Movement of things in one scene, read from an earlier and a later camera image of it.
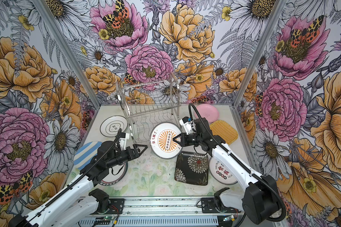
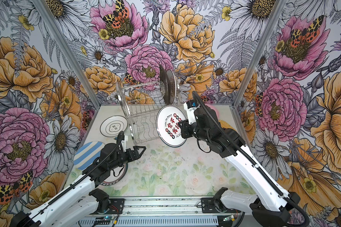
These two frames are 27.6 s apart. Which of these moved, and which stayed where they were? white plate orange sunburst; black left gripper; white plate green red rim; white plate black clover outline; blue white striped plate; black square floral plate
Moved: white plate orange sunburst; black square floral plate
Stayed: black left gripper; blue white striped plate; white plate green red rim; white plate black clover outline
